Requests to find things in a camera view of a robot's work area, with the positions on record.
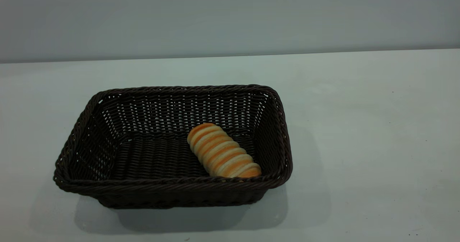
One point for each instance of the striped orange bread roll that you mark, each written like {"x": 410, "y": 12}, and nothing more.
{"x": 222, "y": 152}

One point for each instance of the black woven wicker basket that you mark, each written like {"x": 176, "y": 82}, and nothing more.
{"x": 143, "y": 163}

